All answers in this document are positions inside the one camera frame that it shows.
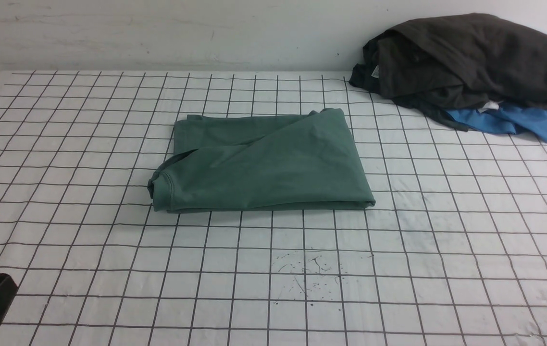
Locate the dark grey shirt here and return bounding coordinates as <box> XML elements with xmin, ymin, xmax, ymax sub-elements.
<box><xmin>374</xmin><ymin>13</ymin><xmax>547</xmax><ymax>109</ymax></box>

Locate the green long-sleeved shirt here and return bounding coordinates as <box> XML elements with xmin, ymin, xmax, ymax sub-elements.
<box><xmin>148</xmin><ymin>108</ymin><xmax>375</xmax><ymax>213</ymax></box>

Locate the dark green shirt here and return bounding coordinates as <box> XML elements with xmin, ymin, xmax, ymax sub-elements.
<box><xmin>349</xmin><ymin>38</ymin><xmax>471</xmax><ymax>132</ymax></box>

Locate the blue shirt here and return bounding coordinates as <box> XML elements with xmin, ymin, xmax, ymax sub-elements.
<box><xmin>446</xmin><ymin>101</ymin><xmax>547</xmax><ymax>143</ymax></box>

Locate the white grid tablecloth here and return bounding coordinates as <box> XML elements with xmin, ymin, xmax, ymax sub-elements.
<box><xmin>0</xmin><ymin>72</ymin><xmax>547</xmax><ymax>346</ymax></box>

